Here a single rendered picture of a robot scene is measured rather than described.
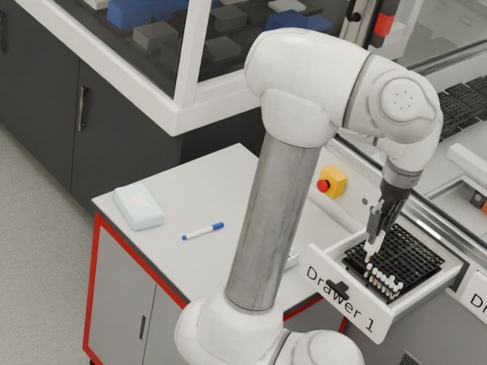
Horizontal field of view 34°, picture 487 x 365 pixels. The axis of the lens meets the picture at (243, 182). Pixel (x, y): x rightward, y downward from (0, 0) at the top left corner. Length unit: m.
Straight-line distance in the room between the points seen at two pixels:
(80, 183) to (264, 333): 1.85
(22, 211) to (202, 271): 1.41
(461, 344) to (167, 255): 0.86
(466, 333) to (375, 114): 1.19
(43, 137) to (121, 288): 1.21
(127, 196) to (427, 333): 0.95
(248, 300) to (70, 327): 1.54
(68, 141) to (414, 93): 2.21
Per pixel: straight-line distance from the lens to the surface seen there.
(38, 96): 3.39
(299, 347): 1.57
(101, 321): 2.61
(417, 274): 2.16
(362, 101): 1.27
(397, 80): 1.24
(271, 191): 1.40
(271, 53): 1.30
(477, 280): 2.20
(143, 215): 2.24
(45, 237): 3.32
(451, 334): 2.37
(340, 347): 1.57
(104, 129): 3.01
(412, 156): 1.84
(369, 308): 2.01
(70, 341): 2.96
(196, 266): 2.18
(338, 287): 2.02
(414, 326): 2.44
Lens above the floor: 2.29
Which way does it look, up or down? 38 degrees down
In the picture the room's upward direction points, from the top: 14 degrees clockwise
